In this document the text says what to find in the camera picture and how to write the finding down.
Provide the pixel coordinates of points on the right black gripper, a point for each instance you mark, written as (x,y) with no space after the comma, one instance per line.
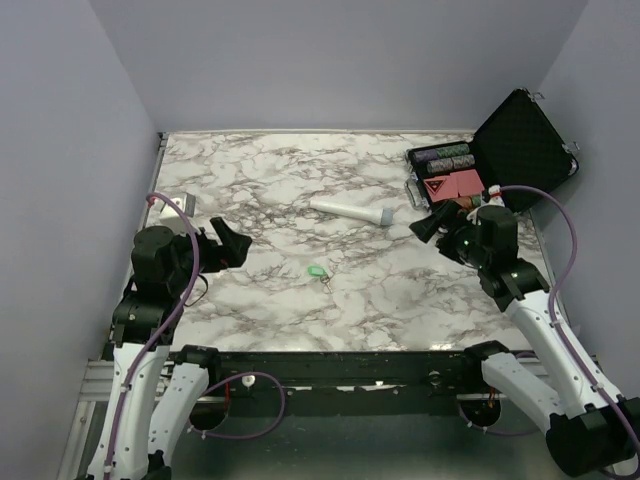
(449,213)

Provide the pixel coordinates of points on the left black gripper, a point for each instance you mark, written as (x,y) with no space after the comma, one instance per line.
(233,250)

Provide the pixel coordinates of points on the green key tag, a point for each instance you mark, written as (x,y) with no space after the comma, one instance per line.
(316,271)

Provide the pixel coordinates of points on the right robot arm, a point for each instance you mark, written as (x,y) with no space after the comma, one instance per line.
(587,422)

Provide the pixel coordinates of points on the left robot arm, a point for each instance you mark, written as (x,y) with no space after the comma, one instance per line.
(142,425)

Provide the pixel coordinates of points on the red playing card deck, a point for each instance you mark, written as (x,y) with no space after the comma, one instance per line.
(441,188)

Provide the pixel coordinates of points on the pink playing card deck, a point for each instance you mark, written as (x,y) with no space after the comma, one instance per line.
(468,182)

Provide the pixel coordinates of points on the white microphone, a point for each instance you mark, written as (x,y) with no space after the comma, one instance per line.
(377,216)

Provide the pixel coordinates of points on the black poker chip case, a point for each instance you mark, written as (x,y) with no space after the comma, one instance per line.
(516,145)

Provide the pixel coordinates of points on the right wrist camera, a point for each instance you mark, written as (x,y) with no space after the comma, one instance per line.
(493,196)

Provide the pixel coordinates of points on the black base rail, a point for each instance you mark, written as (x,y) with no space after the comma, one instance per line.
(326,384)

